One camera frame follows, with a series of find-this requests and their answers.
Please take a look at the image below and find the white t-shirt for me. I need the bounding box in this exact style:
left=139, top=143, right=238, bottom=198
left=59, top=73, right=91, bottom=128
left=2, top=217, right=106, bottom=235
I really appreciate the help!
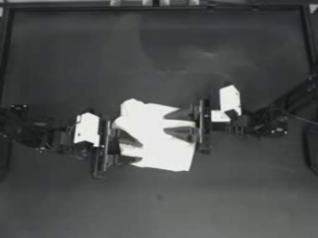
left=111, top=98, right=200, bottom=173

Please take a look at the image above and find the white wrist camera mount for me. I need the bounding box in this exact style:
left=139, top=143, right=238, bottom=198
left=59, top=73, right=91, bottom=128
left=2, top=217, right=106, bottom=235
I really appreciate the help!
left=73, top=112, right=102, bottom=148
left=209, top=84, right=244, bottom=124

